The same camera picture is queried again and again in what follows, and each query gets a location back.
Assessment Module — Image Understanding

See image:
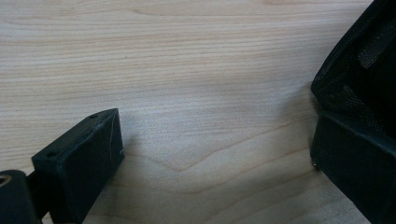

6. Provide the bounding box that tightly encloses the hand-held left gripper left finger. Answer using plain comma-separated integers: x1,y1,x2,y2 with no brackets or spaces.
31,107,126,224

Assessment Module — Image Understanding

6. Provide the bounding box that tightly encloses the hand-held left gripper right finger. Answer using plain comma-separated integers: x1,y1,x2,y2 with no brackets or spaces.
309,110,396,224

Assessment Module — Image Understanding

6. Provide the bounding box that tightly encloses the black mesh pencil case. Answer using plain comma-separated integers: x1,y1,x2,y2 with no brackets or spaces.
310,0,396,141

